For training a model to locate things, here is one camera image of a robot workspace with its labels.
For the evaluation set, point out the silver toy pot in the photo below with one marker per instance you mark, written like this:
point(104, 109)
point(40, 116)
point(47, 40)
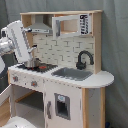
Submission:
point(32, 63)

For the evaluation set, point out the white microwave door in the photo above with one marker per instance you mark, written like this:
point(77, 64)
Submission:
point(72, 25)

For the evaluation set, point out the grey dishwasher door panel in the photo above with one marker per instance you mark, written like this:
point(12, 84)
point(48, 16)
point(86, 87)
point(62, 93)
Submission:
point(62, 106)

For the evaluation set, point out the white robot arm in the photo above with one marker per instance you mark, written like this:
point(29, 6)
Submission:
point(6, 47)

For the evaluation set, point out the grey range hood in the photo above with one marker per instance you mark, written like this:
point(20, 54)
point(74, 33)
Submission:
point(41, 24)

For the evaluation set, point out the wooden toy kitchen unit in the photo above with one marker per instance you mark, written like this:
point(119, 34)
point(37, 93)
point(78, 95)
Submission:
point(87, 97)

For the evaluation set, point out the red stove knob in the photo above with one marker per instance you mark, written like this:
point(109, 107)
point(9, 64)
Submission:
point(15, 78)
point(34, 83)

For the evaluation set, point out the black stove top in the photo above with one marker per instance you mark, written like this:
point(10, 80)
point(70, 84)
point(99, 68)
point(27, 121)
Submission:
point(43, 67)

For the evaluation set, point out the black toy faucet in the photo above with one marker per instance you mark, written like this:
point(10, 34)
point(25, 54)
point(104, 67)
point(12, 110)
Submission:
point(81, 63)

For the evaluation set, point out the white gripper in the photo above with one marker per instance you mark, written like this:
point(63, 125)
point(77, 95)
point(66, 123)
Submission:
point(17, 34)

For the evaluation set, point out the grey toy sink basin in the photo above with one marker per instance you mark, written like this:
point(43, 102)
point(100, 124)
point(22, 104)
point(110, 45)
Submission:
point(72, 74)

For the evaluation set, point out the white oven door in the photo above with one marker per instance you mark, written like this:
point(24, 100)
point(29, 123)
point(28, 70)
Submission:
point(7, 94)

